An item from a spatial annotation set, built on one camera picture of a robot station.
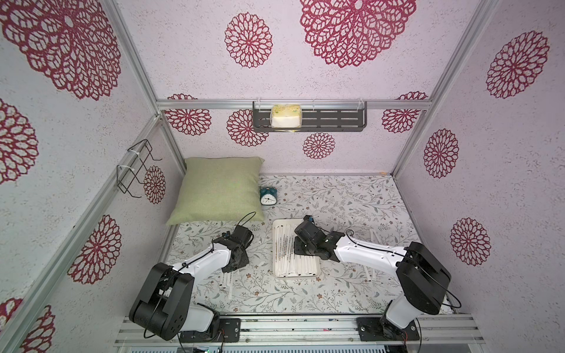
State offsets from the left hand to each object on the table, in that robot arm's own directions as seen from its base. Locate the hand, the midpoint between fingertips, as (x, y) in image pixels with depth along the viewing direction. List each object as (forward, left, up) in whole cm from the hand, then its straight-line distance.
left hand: (237, 263), depth 89 cm
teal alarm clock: (+30, -12, +6) cm, 33 cm away
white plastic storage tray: (-1, -19, +1) cm, 20 cm away
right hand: (+5, -22, +7) cm, 24 cm away
